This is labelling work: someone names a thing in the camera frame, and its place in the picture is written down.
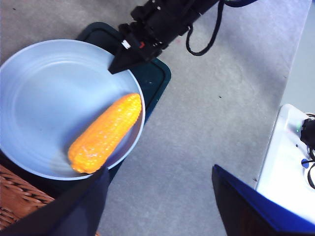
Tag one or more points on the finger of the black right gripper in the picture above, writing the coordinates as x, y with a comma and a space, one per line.
123, 62

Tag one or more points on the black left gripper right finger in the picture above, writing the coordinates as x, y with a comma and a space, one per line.
246, 211

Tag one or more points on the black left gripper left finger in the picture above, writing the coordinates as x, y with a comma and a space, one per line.
66, 211

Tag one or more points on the yellow corn cob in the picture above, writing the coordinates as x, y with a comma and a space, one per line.
108, 132

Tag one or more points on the blue round plate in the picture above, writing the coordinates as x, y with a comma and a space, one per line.
49, 103

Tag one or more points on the brown wicker basket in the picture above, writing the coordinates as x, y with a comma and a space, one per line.
17, 199

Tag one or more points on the black rectangular tray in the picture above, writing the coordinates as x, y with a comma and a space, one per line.
155, 76

